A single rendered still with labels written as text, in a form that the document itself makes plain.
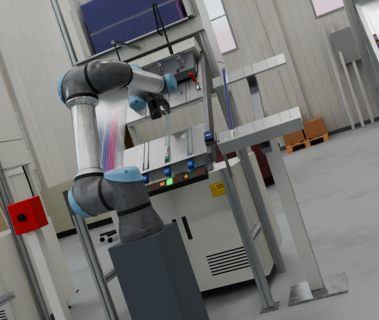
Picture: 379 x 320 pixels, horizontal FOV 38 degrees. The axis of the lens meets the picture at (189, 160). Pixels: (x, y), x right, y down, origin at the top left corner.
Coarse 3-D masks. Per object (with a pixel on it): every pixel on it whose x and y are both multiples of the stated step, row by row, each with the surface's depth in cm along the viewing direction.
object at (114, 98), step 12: (180, 84) 270; (192, 84) 266; (108, 96) 291; (120, 96) 286; (180, 96) 264; (192, 96) 260; (96, 108) 288; (108, 108) 284; (144, 108) 271; (132, 120) 269
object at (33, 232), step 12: (12, 204) 274; (24, 204) 272; (36, 204) 276; (12, 216) 275; (24, 216) 272; (36, 216) 273; (24, 228) 274; (36, 228) 272; (36, 240) 275; (36, 252) 276; (48, 252) 280; (36, 264) 277; (48, 264) 277; (48, 276) 276; (48, 288) 277; (60, 288) 280; (60, 300) 277; (60, 312) 277
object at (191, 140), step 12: (180, 132) 248; (192, 132) 245; (144, 144) 253; (156, 144) 250; (180, 144) 243; (192, 144) 240; (204, 144) 237; (132, 156) 252; (144, 156) 248; (156, 156) 245; (180, 156) 238; (144, 168) 244
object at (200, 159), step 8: (200, 152) 231; (176, 160) 235; (184, 160) 234; (192, 160) 234; (200, 160) 234; (208, 160) 234; (152, 168) 238; (160, 168) 237; (176, 168) 237; (184, 168) 238; (152, 176) 241; (160, 176) 241
